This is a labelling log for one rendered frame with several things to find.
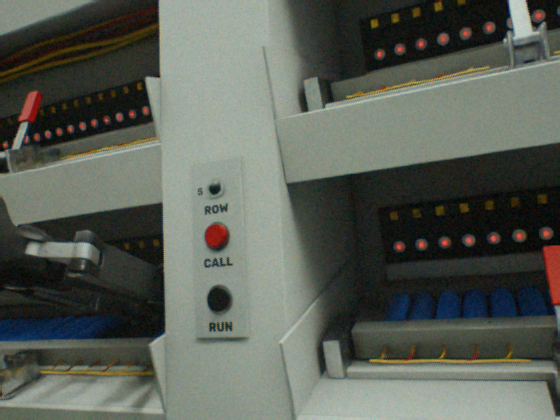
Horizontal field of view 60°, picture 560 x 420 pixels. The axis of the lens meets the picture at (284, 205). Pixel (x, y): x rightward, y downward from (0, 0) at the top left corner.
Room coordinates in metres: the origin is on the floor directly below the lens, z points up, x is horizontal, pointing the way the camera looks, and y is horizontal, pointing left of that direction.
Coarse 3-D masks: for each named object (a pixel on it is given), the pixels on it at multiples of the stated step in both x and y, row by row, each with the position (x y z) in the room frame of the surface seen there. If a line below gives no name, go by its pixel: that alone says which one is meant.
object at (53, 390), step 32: (160, 352) 0.35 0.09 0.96; (64, 384) 0.43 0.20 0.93; (96, 384) 0.42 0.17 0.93; (128, 384) 0.41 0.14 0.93; (160, 384) 0.35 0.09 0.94; (0, 416) 0.42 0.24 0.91; (32, 416) 0.41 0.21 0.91; (64, 416) 0.39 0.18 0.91; (96, 416) 0.38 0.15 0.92; (128, 416) 0.37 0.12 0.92; (160, 416) 0.36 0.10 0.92
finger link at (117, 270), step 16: (80, 240) 0.29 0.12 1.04; (96, 240) 0.30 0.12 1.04; (112, 256) 0.32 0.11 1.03; (128, 256) 0.34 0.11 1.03; (80, 272) 0.29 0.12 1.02; (96, 272) 0.30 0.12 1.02; (112, 272) 0.32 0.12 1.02; (128, 272) 0.34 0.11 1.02; (144, 272) 0.35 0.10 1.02; (160, 272) 0.37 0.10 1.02; (112, 288) 0.33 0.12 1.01; (128, 288) 0.34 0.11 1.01; (144, 288) 0.35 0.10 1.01
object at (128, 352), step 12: (0, 348) 0.48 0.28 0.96; (12, 348) 0.48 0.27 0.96; (24, 348) 0.47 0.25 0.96; (36, 348) 0.47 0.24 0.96; (48, 348) 0.46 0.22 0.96; (60, 348) 0.45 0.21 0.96; (72, 348) 0.45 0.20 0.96; (84, 348) 0.44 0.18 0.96; (96, 348) 0.44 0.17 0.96; (108, 348) 0.43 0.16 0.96; (120, 348) 0.43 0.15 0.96; (132, 348) 0.42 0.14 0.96; (144, 348) 0.42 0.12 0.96; (48, 360) 0.46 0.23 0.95; (60, 360) 0.46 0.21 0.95; (72, 360) 0.45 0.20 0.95; (84, 360) 0.45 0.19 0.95; (96, 360) 0.44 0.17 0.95; (108, 360) 0.44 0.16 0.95; (120, 360) 0.43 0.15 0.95; (132, 360) 0.43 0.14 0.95; (144, 360) 0.42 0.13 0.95; (48, 372) 0.44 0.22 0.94; (60, 372) 0.44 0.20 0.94; (72, 372) 0.43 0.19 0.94; (84, 372) 0.43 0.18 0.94; (96, 372) 0.42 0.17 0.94; (108, 372) 0.42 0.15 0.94; (120, 372) 0.41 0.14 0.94; (132, 372) 0.41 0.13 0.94; (144, 372) 0.40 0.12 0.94
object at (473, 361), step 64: (512, 192) 0.41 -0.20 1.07; (448, 256) 0.45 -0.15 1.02; (512, 256) 0.42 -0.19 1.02; (320, 320) 0.37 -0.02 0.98; (384, 320) 0.39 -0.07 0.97; (448, 320) 0.36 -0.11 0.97; (512, 320) 0.34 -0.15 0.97; (320, 384) 0.35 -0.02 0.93; (384, 384) 0.34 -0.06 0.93; (448, 384) 0.32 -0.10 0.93; (512, 384) 0.31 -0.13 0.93
